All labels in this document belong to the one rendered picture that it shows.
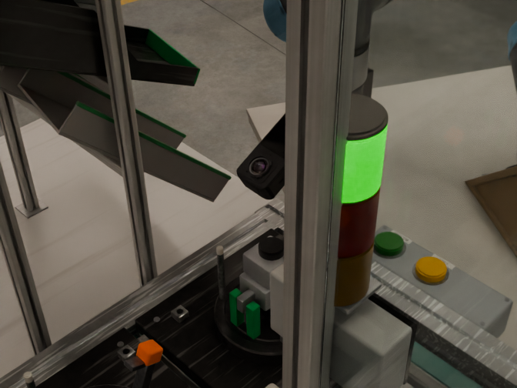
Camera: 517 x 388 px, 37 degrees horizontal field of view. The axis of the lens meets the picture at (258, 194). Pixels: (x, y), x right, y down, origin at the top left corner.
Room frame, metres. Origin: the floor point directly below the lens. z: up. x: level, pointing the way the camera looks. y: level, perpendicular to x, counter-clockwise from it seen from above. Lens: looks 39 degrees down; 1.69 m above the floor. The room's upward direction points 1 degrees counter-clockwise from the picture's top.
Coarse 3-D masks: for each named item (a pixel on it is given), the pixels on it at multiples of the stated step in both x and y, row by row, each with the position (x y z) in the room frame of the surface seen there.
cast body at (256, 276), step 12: (264, 240) 0.64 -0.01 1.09; (276, 240) 0.64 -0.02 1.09; (252, 252) 0.63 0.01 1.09; (264, 252) 0.62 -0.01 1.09; (276, 252) 0.62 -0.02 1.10; (252, 264) 0.62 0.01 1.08; (264, 264) 0.61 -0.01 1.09; (276, 264) 0.61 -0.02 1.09; (240, 276) 0.62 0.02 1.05; (252, 276) 0.62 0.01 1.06; (264, 276) 0.60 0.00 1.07; (240, 288) 0.62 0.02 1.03; (252, 288) 0.61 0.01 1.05; (264, 288) 0.60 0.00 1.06; (240, 300) 0.60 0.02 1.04; (252, 300) 0.60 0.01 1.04; (264, 300) 0.60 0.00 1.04
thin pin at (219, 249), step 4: (216, 248) 0.65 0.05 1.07; (220, 248) 0.65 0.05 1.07; (216, 252) 0.65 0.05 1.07; (220, 252) 0.65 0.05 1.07; (220, 256) 0.65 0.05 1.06; (220, 260) 0.65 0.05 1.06; (220, 264) 0.65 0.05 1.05; (220, 268) 0.65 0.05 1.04; (224, 268) 0.65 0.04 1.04; (220, 272) 0.65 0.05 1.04; (224, 272) 0.65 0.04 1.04; (220, 276) 0.65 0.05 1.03; (224, 276) 0.65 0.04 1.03; (220, 280) 0.65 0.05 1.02; (224, 280) 0.65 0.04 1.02; (220, 284) 0.65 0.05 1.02; (224, 284) 0.65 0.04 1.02; (220, 288) 0.65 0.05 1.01; (224, 288) 0.65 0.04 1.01; (220, 292) 0.65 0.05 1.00; (224, 292) 0.65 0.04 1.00; (220, 296) 0.65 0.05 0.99; (224, 296) 0.65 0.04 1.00
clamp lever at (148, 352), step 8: (144, 344) 0.51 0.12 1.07; (152, 344) 0.51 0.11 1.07; (144, 352) 0.50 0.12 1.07; (152, 352) 0.50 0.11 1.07; (160, 352) 0.51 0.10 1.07; (128, 360) 0.50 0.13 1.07; (136, 360) 0.50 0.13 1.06; (144, 360) 0.50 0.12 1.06; (152, 360) 0.50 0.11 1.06; (128, 368) 0.49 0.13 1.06; (136, 368) 0.49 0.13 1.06; (144, 368) 0.50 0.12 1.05; (152, 368) 0.50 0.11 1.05; (136, 376) 0.50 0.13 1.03; (144, 376) 0.49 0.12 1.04; (136, 384) 0.50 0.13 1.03; (144, 384) 0.49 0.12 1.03
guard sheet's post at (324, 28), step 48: (288, 0) 0.39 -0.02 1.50; (336, 0) 0.38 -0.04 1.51; (288, 48) 0.39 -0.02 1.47; (336, 48) 0.38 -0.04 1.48; (288, 96) 0.39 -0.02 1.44; (336, 96) 0.39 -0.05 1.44; (288, 144) 0.39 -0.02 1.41; (288, 192) 0.39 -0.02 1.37; (288, 240) 0.39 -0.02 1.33; (288, 288) 0.39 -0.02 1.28; (288, 336) 0.39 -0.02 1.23; (288, 384) 0.39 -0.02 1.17
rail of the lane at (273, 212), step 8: (272, 200) 0.87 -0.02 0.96; (280, 200) 0.87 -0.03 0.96; (264, 208) 0.86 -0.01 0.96; (272, 208) 0.86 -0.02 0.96; (280, 208) 0.85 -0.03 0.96; (264, 216) 0.84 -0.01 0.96; (272, 216) 0.84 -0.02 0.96; (280, 216) 0.84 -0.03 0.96; (280, 224) 0.82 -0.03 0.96; (280, 232) 0.81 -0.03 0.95
